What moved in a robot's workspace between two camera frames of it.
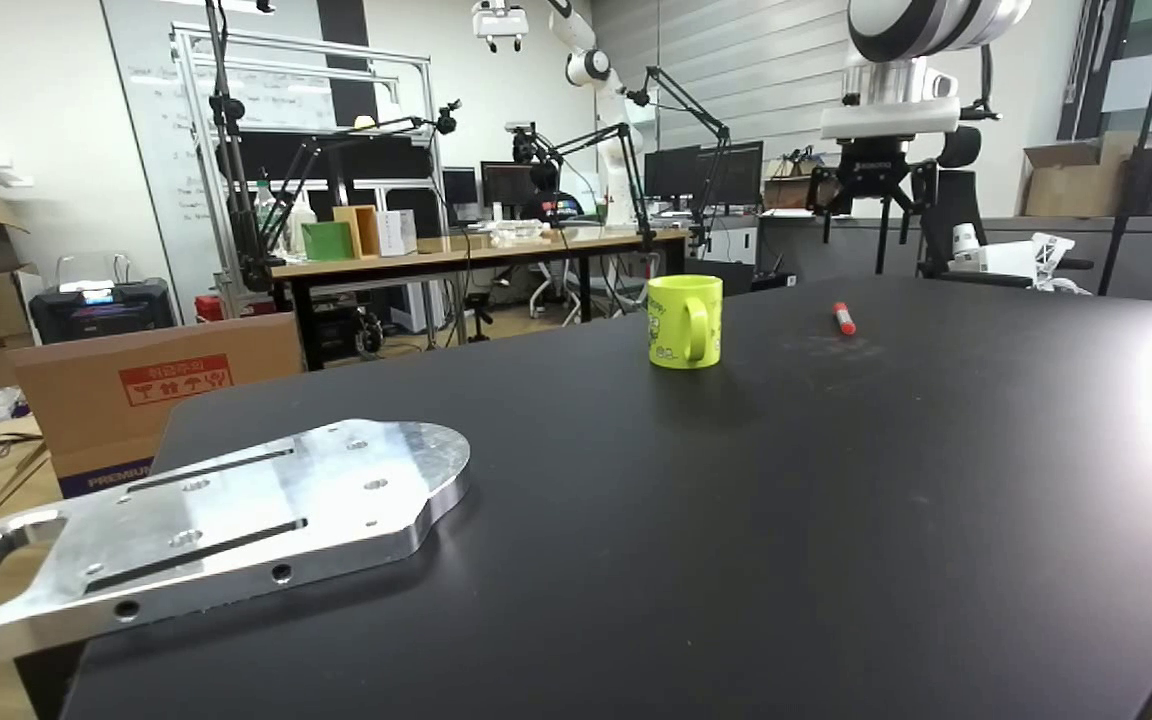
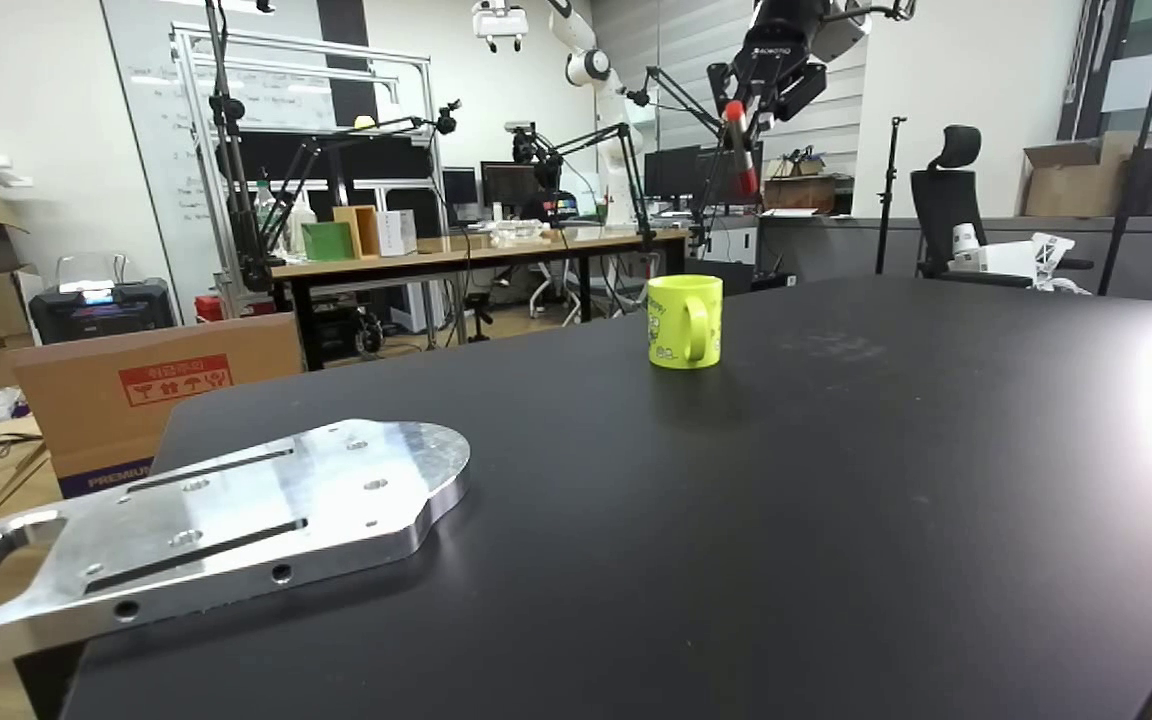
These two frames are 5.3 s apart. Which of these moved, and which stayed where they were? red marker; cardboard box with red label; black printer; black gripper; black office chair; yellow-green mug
Moved: black gripper; red marker
Stayed: black office chair; yellow-green mug; cardboard box with red label; black printer
